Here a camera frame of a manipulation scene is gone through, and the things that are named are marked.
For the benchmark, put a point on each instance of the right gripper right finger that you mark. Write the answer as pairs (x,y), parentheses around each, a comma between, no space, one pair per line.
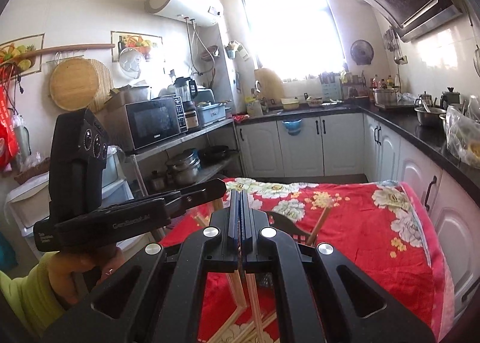
(321,296)

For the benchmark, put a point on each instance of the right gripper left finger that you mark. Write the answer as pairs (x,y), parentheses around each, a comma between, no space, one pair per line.
(157,295)

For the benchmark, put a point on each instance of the chopsticks pair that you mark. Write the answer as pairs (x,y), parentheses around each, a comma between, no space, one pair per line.
(254,304)
(322,219)
(201,220)
(250,333)
(231,320)
(236,289)

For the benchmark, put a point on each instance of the green sleeve forearm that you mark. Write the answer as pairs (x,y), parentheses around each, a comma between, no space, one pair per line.
(32,299)

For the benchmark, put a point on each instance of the person left hand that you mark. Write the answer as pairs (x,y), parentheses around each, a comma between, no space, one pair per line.
(62,267)

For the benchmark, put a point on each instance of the black microwave oven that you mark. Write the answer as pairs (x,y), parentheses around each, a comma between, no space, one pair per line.
(134,126)

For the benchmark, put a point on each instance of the round bamboo board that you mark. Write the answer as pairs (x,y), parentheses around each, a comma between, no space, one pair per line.
(80,83)

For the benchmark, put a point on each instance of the red floral tablecloth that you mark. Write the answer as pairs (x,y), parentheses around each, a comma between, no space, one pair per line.
(382,228)

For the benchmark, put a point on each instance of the black plastic utensil basket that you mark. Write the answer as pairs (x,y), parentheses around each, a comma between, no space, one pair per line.
(286,225)

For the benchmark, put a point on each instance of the wooden rolling pin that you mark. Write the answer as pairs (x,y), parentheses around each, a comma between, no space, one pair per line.
(54,49)

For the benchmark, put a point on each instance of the stacked steel pots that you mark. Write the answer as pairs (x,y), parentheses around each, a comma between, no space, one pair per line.
(184,168)

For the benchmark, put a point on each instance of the black blender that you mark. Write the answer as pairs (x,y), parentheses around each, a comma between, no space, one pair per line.
(187,89)

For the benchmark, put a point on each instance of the fruit picture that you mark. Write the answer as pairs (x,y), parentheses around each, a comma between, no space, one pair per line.
(148,45)

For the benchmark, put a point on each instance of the black frying pan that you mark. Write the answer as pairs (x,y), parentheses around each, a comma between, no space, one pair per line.
(215,154)

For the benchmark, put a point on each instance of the blue dish tub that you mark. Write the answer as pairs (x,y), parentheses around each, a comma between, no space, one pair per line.
(210,113)

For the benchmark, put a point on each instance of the white water heater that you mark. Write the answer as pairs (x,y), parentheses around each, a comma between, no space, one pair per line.
(204,13)

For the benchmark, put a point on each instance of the blue hanging basin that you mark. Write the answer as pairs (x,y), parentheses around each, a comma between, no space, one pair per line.
(292,127)

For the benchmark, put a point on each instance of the wooden cutting board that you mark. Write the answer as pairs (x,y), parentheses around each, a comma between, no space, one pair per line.
(270,85)

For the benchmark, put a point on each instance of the steel stock pot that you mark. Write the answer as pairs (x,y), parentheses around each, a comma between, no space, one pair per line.
(385,96)

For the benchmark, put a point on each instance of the steel mixing bowl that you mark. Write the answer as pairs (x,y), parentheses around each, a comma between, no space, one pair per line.
(430,118)

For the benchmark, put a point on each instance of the clear plastic bag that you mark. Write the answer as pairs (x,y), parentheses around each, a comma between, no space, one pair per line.
(463,132)

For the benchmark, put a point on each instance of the wall fan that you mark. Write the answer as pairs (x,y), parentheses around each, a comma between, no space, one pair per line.
(362,52)

